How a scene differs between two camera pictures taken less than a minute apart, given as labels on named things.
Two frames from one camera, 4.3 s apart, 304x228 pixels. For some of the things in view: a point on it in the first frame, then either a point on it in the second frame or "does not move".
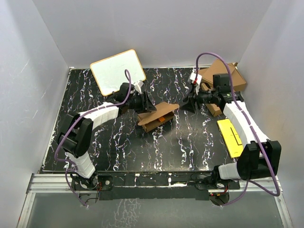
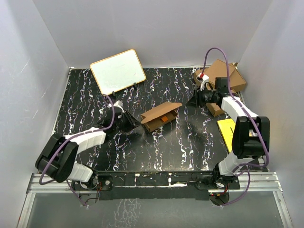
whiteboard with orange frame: [109, 72] does not move
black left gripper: [146, 106] -> [132, 122]
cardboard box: [149, 120] does not move
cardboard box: [215, 110] does not move
